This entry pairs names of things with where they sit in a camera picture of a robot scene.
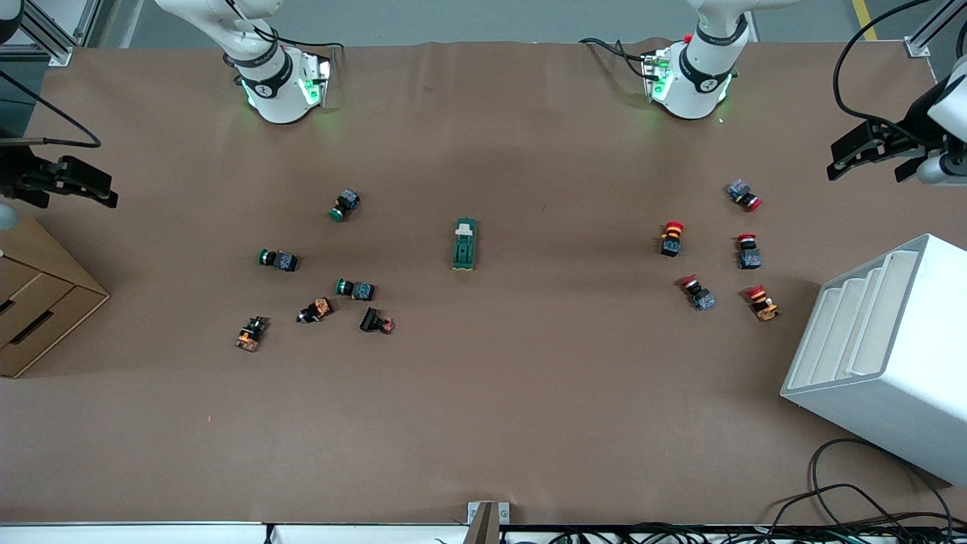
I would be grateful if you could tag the red mushroom button grey block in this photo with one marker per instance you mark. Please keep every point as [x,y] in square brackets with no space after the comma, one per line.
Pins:
[744,194]
[749,252]
[698,292]

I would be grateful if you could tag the black switch with red lens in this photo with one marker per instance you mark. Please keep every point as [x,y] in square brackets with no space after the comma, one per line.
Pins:
[375,321]

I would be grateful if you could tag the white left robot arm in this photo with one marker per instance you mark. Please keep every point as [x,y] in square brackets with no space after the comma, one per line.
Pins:
[695,84]

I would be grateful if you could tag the grey metal table bracket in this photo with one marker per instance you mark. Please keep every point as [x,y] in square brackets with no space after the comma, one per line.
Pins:
[487,521]

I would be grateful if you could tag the white table edge rail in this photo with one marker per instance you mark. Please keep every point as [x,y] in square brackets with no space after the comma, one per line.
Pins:
[151,535]

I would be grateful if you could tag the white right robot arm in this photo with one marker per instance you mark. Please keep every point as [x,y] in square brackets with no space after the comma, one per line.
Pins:
[276,94]

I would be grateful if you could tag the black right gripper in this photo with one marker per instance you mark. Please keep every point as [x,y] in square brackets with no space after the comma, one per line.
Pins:
[16,175]

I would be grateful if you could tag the aluminium frame profile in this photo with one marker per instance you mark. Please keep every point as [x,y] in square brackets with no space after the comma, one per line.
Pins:
[60,54]
[916,47]

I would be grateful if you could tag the brown cardboard box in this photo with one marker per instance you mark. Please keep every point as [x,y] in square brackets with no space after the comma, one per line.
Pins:
[38,287]

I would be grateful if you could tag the white slotted rack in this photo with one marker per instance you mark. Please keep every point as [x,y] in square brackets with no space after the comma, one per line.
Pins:
[891,393]

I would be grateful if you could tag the black orange push button switch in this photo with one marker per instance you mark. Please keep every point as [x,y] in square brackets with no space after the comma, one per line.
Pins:
[251,333]
[316,310]

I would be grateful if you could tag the green load switch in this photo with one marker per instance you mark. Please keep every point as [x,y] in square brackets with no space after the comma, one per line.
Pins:
[464,245]

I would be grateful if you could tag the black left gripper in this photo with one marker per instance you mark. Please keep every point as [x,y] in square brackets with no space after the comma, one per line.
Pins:
[912,130]

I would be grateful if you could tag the green push button switch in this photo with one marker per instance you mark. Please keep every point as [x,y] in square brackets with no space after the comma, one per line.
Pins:
[277,260]
[345,205]
[355,288]

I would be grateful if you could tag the red mushroom button orange block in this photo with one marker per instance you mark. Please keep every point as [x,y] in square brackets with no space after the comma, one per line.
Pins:
[671,238]
[761,302]

